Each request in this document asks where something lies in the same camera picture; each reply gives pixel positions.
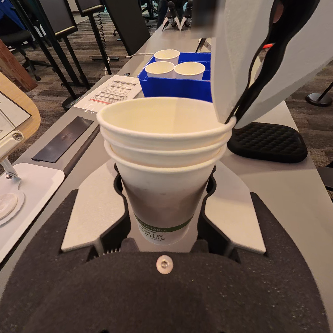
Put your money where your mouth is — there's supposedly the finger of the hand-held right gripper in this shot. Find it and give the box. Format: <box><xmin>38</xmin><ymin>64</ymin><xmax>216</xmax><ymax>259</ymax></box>
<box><xmin>210</xmin><ymin>0</ymin><xmax>276</xmax><ymax>124</ymax></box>
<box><xmin>232</xmin><ymin>0</ymin><xmax>333</xmax><ymax>129</ymax></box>

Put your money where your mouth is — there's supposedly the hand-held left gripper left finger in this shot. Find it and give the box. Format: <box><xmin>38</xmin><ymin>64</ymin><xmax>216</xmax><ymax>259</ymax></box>
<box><xmin>61</xmin><ymin>161</ymin><xmax>132</xmax><ymax>252</ymax></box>

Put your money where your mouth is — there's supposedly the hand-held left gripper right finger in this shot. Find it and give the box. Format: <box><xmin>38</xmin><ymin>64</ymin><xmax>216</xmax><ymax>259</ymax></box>
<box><xmin>200</xmin><ymin>161</ymin><xmax>267</xmax><ymax>255</ymax></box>

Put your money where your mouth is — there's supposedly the blue plastic bin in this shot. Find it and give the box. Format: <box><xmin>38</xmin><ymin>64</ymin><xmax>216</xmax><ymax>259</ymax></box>
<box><xmin>137</xmin><ymin>52</ymin><xmax>214</xmax><ymax>103</ymax></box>

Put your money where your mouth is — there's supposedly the stack of white paper cups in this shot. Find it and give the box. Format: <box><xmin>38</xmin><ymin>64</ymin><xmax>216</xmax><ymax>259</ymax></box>
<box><xmin>104</xmin><ymin>140</ymin><xmax>227</xmax><ymax>245</ymax></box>

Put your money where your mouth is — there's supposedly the black white hand tool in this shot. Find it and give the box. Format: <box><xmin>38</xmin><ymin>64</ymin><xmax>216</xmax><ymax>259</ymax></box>
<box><xmin>180</xmin><ymin>0</ymin><xmax>194</xmax><ymax>32</ymax></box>
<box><xmin>163</xmin><ymin>0</ymin><xmax>180</xmax><ymax>32</ymax></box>

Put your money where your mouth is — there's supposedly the black rounded mesh object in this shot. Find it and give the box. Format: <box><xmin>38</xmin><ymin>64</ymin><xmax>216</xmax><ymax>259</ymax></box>
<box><xmin>228</xmin><ymin>122</ymin><xmax>308</xmax><ymax>164</ymax></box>

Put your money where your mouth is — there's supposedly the black chair armrest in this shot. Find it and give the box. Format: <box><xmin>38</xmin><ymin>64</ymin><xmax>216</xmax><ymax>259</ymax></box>
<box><xmin>317</xmin><ymin>166</ymin><xmax>333</xmax><ymax>194</ymax></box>

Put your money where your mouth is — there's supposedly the black monitor floor stand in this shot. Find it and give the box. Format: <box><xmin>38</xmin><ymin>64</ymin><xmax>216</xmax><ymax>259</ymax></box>
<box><xmin>10</xmin><ymin>0</ymin><xmax>120</xmax><ymax>111</ymax></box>

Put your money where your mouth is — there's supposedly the black divider panel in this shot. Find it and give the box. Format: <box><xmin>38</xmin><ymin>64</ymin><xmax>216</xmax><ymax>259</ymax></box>
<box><xmin>103</xmin><ymin>0</ymin><xmax>151</xmax><ymax>56</ymax></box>

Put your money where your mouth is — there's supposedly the laminated printed paper sheet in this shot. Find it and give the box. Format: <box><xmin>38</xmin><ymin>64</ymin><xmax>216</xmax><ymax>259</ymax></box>
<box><xmin>73</xmin><ymin>75</ymin><xmax>138</xmax><ymax>111</ymax></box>

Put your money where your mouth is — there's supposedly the white printed instruction sheet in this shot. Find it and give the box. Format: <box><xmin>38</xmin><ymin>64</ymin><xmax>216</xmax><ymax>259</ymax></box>
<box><xmin>0</xmin><ymin>92</ymin><xmax>32</xmax><ymax>146</ymax></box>

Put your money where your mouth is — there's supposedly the wooden sign board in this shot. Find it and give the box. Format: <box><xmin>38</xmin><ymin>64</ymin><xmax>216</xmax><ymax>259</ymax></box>
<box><xmin>0</xmin><ymin>71</ymin><xmax>41</xmax><ymax>162</ymax></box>

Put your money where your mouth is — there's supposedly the black office chair base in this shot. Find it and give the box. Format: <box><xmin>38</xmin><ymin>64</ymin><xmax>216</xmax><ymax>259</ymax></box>
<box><xmin>0</xmin><ymin>30</ymin><xmax>51</xmax><ymax>81</ymax></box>

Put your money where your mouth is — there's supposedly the black easel signboard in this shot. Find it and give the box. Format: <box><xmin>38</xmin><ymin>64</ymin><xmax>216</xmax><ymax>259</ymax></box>
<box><xmin>39</xmin><ymin>0</ymin><xmax>78</xmax><ymax>42</ymax></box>

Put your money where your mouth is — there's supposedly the blue jacket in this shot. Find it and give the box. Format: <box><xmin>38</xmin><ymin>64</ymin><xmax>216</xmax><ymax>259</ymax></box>
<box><xmin>0</xmin><ymin>0</ymin><xmax>28</xmax><ymax>35</ymax></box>

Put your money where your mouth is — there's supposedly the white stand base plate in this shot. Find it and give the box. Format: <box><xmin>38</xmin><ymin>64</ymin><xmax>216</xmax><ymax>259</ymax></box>
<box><xmin>0</xmin><ymin>159</ymin><xmax>65</xmax><ymax>263</ymax></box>

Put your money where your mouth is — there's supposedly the black stanchion post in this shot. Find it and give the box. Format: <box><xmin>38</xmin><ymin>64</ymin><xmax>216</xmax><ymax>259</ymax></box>
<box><xmin>305</xmin><ymin>81</ymin><xmax>333</xmax><ymax>107</ymax></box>

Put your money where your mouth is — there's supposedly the black desk cable flap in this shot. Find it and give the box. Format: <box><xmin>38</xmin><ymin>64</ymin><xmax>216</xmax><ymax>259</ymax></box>
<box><xmin>32</xmin><ymin>116</ymin><xmax>94</xmax><ymax>163</ymax></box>

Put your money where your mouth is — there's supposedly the black coiled cable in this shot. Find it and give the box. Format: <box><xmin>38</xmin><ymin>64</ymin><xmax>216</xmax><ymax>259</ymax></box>
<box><xmin>97</xmin><ymin>12</ymin><xmax>104</xmax><ymax>56</ymax></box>

